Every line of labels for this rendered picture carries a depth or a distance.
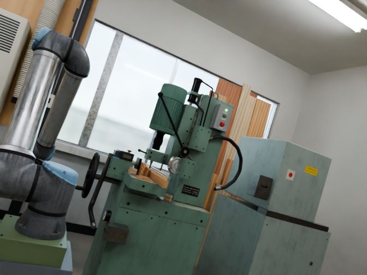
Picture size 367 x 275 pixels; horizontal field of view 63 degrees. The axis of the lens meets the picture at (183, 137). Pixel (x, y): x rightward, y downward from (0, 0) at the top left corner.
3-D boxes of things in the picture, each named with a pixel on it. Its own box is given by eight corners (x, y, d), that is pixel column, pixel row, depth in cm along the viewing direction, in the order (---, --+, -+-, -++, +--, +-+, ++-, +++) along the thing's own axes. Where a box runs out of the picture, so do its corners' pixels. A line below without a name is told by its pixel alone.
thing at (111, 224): (101, 234, 165) (106, 220, 166) (123, 239, 169) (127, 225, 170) (102, 240, 157) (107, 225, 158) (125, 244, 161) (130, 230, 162)
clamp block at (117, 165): (105, 167, 191) (110, 154, 191) (125, 173, 195) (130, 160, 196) (108, 171, 177) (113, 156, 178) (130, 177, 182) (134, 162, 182)
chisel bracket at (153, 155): (142, 160, 197) (146, 147, 197) (162, 165, 202) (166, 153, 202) (145, 161, 190) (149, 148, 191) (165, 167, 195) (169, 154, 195)
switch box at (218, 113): (209, 127, 196) (216, 104, 197) (222, 132, 200) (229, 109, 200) (213, 127, 190) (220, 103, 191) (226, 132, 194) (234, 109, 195)
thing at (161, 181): (137, 168, 219) (139, 163, 219) (140, 169, 219) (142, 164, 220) (163, 187, 157) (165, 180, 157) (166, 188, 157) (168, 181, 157)
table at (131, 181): (101, 167, 212) (104, 159, 213) (141, 178, 223) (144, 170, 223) (111, 183, 155) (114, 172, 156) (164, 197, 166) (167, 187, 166)
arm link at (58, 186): (70, 216, 119) (84, 174, 120) (23, 208, 111) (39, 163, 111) (64, 204, 132) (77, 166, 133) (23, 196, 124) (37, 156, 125)
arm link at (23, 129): (27, 201, 109) (78, 33, 134) (-30, 191, 100) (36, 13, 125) (21, 202, 121) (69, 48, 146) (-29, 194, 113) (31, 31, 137)
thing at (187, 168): (176, 175, 190) (181, 157, 191) (185, 178, 192) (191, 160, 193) (181, 178, 181) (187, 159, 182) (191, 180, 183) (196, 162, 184)
